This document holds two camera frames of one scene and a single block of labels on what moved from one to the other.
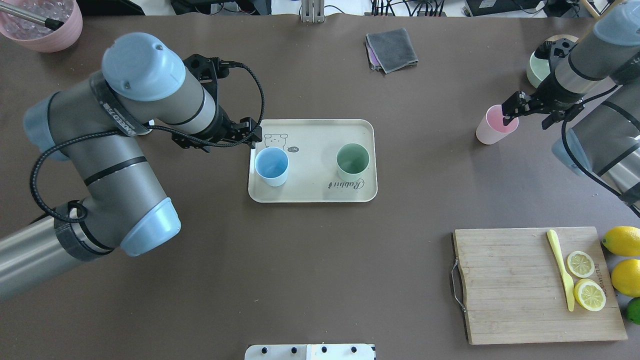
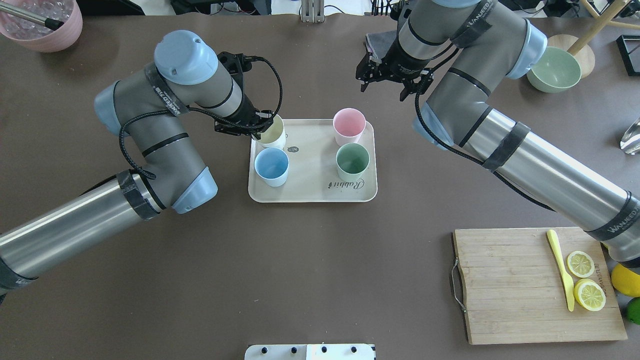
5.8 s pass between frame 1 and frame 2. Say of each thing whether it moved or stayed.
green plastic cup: stayed
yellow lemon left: stayed
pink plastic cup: moved
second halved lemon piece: stayed
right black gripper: moved
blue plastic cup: stayed
